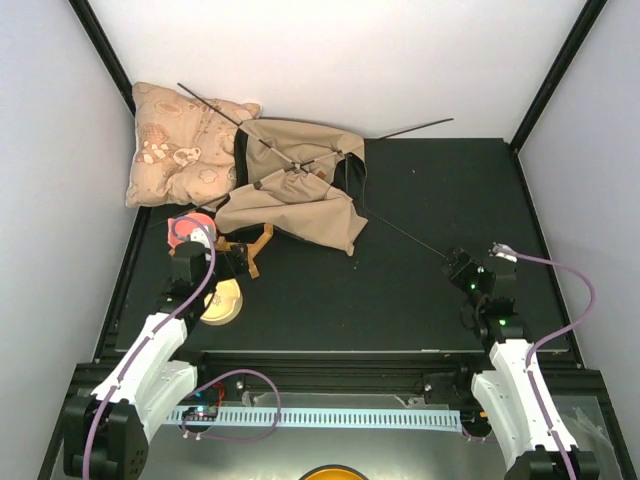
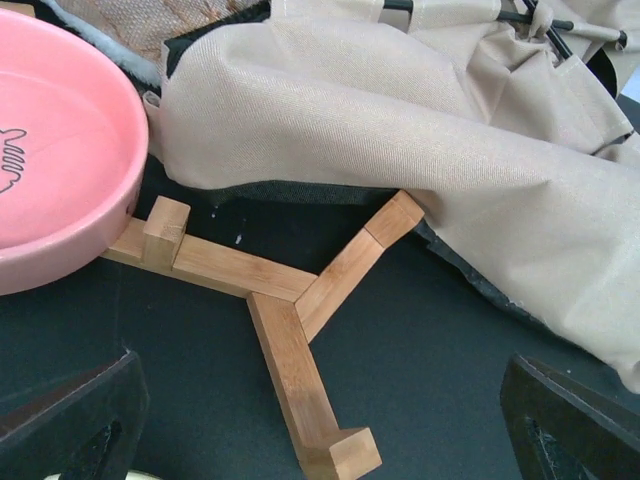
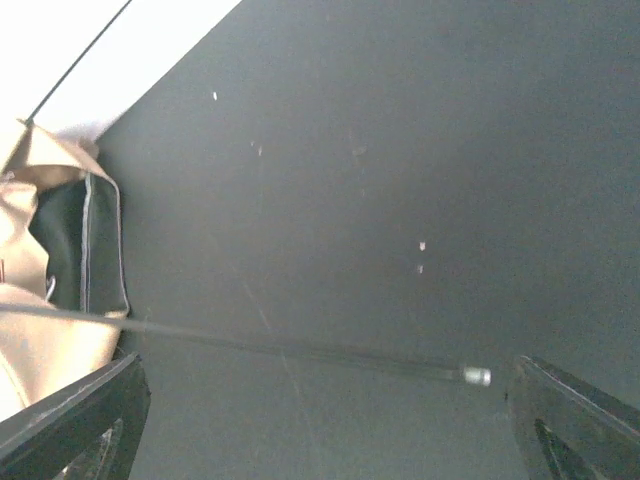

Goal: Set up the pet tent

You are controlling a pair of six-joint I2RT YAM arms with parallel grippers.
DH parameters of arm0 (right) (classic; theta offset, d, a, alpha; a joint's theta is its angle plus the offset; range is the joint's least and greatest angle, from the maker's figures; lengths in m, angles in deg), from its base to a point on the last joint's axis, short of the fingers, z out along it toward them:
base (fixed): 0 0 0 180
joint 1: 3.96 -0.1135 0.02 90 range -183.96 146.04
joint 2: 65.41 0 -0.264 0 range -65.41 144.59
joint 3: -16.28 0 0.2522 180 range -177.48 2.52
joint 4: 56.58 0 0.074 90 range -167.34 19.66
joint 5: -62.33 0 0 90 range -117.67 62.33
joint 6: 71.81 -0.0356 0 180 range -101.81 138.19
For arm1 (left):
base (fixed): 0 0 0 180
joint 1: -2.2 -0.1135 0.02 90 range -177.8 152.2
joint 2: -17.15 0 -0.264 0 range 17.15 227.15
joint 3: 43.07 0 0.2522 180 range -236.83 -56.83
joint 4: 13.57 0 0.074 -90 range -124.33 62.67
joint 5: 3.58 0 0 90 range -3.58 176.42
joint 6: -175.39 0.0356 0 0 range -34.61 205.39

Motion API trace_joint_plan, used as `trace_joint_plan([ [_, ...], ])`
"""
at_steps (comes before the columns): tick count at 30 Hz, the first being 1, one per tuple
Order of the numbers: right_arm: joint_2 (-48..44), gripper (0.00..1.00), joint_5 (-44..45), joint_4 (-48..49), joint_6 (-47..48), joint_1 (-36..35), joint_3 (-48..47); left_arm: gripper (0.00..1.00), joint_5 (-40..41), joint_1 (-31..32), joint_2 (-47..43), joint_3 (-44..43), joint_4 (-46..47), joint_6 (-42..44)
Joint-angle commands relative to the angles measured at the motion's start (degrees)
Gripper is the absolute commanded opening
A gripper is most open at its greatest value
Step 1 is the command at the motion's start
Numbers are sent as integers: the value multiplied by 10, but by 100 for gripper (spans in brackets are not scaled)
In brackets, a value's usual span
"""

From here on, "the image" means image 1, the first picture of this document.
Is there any black tent pole two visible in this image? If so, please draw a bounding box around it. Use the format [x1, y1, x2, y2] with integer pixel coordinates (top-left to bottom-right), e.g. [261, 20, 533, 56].
[182, 117, 455, 214]

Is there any yellow round object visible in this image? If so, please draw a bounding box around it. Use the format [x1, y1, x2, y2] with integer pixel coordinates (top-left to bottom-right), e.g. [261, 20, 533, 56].
[300, 464, 367, 480]

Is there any pink pet bowl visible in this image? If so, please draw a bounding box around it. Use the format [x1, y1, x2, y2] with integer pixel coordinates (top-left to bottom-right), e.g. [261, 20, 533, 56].
[167, 212, 217, 248]

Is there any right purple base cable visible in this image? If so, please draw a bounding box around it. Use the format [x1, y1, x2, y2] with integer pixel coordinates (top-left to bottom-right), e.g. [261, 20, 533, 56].
[459, 422, 499, 445]

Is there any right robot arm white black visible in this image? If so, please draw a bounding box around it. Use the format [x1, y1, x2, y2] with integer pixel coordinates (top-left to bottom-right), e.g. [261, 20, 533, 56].
[443, 244, 600, 479]

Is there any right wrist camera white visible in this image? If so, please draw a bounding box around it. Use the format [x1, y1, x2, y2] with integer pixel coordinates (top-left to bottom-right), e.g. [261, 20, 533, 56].
[491, 243, 518, 263]

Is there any beige patterned pillow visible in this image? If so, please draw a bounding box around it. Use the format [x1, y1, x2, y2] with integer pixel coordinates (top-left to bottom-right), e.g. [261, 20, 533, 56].
[126, 82, 261, 207]

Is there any right black frame post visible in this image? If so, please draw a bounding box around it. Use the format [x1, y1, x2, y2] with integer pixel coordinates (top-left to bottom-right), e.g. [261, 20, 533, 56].
[510, 0, 608, 154]

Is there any white slotted cable duct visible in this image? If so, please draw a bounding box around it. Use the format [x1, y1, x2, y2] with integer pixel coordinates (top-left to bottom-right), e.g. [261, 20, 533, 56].
[165, 406, 462, 433]

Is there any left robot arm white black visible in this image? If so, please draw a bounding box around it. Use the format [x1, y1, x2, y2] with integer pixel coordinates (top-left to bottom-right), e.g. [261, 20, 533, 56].
[63, 241, 217, 479]

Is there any black tent pole one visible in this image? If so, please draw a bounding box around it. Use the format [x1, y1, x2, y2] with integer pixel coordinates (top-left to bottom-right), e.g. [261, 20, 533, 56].
[177, 82, 454, 262]

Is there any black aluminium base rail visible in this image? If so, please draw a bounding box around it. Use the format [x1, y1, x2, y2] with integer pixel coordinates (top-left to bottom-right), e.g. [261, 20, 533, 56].
[66, 350, 608, 402]

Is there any black frame post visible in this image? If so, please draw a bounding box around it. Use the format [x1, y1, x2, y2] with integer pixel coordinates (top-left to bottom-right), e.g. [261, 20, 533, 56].
[68, 0, 135, 114]
[510, 0, 608, 154]

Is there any small electronics board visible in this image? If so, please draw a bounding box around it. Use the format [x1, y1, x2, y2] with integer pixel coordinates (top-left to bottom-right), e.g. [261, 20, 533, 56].
[182, 383, 226, 421]

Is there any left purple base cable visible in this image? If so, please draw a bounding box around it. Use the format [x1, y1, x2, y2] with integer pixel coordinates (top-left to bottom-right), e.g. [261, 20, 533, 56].
[180, 368, 281, 444]

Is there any yellow pet bowl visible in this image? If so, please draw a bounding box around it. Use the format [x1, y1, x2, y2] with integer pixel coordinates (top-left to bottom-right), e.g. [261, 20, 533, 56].
[200, 279, 243, 326]

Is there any beige pet tent fabric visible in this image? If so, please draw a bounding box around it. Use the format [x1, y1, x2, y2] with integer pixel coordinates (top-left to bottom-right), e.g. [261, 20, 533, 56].
[214, 118, 370, 257]

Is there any left black frame post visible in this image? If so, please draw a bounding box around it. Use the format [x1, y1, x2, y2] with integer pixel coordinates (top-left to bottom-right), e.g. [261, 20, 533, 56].
[68, 0, 135, 114]

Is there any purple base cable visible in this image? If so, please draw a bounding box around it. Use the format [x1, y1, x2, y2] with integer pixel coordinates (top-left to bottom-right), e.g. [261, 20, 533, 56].
[459, 422, 499, 445]
[180, 368, 281, 444]

